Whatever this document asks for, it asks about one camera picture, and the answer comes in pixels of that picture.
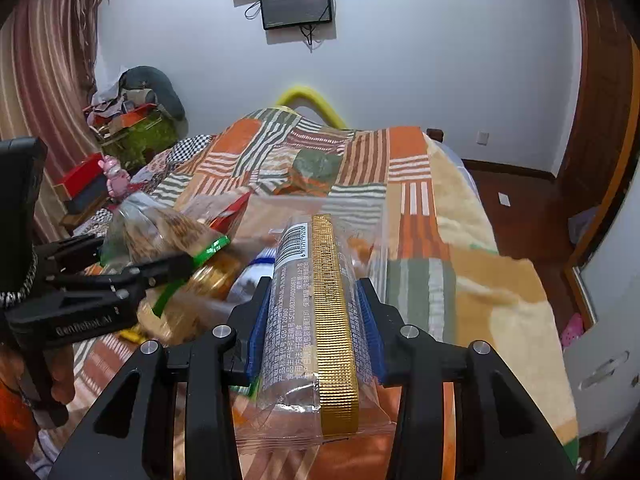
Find clear bag green strip snacks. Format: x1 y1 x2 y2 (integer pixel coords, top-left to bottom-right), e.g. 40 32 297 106
101 193 250 346

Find clear gold strip snack pack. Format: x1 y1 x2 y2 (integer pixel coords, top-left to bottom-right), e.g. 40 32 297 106
235 226 395 454

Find person's left hand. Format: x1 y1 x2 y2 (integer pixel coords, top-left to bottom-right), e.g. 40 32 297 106
1 344 75 405

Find red gift box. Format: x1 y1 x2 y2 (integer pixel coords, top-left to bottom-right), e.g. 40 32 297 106
54 153 103 202

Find pink plush toy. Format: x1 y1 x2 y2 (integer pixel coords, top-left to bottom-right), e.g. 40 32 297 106
98 155 130 200

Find white suitcase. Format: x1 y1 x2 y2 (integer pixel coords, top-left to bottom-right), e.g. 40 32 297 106
562 278 640 441

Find patchwork striped blanket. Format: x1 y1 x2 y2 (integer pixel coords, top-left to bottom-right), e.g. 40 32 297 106
29 105 582 480

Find grey plush pillow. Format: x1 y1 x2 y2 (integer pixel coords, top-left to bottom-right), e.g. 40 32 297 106
119 65 186 122

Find striped red curtain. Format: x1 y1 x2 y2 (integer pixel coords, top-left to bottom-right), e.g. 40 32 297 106
1 0 99 242

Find wooden door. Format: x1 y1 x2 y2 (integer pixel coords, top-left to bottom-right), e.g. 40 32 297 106
558 0 634 216

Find yellow padded bed rail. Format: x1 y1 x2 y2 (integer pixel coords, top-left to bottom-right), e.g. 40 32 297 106
276 84 347 129

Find small black wall monitor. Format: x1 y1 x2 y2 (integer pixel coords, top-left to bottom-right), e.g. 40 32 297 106
259 0 333 30

